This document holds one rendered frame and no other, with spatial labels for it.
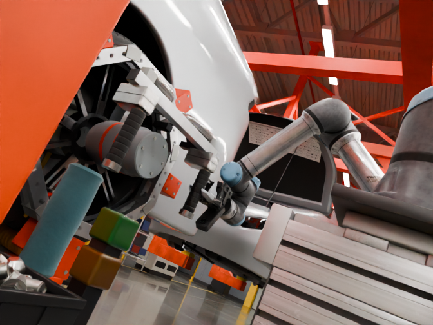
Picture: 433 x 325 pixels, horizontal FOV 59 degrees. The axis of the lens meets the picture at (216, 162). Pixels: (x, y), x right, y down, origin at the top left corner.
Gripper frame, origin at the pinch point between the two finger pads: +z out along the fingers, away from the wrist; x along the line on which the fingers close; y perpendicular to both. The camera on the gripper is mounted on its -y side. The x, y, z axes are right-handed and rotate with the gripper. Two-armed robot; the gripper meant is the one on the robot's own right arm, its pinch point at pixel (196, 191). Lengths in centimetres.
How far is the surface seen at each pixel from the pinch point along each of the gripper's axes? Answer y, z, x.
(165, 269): -62, -744, -420
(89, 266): -24, 60, 26
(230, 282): -25, -554, -183
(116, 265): -23, 57, 27
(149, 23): 48, 12, -38
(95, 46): 3, 63, 11
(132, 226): -18, 57, 27
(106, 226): -19, 59, 25
